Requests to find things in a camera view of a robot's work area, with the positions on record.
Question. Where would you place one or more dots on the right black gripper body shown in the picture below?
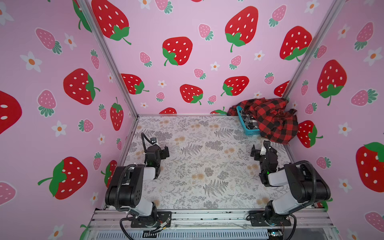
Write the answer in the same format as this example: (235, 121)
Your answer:
(258, 154)

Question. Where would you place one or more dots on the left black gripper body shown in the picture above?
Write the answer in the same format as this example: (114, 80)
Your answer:
(162, 151)

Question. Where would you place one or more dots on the red black plaid shirt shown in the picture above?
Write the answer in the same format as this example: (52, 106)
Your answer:
(274, 122)

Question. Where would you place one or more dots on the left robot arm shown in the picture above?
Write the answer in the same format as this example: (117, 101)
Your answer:
(126, 187)

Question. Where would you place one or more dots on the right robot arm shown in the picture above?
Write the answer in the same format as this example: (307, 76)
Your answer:
(306, 187)

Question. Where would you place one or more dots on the teal plastic basket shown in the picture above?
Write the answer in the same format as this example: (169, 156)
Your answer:
(248, 132)

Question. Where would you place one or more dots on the black white plaid shirt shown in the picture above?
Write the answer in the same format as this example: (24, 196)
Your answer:
(250, 122)

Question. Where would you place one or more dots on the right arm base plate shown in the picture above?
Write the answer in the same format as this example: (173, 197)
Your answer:
(262, 219)

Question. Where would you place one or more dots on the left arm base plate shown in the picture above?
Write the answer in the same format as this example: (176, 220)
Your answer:
(155, 220)

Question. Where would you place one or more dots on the aluminium front rail frame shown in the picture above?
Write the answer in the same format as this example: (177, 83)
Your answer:
(311, 224)

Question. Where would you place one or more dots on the left corner aluminium post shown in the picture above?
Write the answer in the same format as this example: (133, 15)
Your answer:
(108, 22)

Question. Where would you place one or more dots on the corner aluminium post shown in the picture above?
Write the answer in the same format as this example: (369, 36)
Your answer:
(108, 22)
(324, 27)

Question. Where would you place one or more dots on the right corner aluminium post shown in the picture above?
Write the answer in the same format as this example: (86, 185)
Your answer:
(324, 27)

